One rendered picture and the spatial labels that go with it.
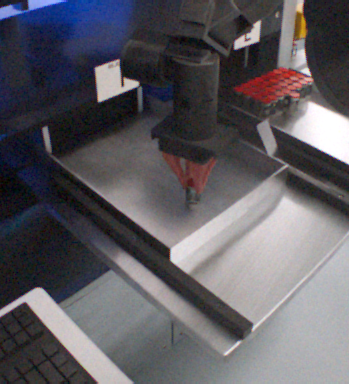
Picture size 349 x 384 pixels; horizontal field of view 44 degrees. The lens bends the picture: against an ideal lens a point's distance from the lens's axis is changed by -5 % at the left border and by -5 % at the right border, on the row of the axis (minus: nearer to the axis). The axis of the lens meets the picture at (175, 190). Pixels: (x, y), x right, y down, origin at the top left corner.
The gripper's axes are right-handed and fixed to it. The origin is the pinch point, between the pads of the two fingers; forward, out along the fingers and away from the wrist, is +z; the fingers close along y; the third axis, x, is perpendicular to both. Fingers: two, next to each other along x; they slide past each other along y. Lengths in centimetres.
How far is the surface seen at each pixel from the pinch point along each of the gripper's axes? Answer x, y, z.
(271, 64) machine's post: -54, 8, 1
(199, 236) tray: 6.7, -4.8, 2.3
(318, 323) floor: -58, -21, 92
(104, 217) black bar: 10.3, 8.4, 2.2
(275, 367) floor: -34, -14, 92
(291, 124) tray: -31.7, -4.6, 3.7
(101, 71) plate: -4.1, 18.9, -12.2
